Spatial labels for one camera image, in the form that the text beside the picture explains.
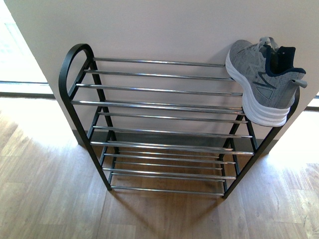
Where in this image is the grey knit sneaker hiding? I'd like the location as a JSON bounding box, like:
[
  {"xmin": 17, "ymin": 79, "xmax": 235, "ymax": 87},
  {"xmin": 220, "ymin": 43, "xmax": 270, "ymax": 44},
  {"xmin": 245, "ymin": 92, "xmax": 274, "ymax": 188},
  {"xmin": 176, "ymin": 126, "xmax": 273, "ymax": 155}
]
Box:
[{"xmin": 225, "ymin": 36, "xmax": 308, "ymax": 127}]

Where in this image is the black metal shoe rack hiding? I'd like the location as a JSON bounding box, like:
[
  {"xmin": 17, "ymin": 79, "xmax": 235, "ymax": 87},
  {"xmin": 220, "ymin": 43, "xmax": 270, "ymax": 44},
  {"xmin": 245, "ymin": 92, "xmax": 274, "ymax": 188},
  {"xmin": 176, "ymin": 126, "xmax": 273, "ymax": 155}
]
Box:
[{"xmin": 58, "ymin": 43, "xmax": 301, "ymax": 199}]

